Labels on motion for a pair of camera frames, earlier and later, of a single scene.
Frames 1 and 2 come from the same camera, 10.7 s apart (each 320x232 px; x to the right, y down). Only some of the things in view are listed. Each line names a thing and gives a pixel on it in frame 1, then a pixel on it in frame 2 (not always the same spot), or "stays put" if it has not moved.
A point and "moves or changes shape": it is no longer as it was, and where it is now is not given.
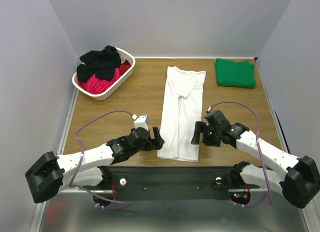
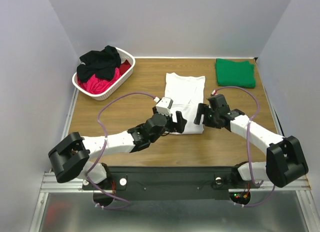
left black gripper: (155, 143) → (178, 125)
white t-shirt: (182, 110) moves or changes shape
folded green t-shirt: (240, 74) stays put
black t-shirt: (104, 62) stays put
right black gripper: (203, 134) → (206, 115)
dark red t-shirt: (124, 67) stays put
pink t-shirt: (95, 85) stays put
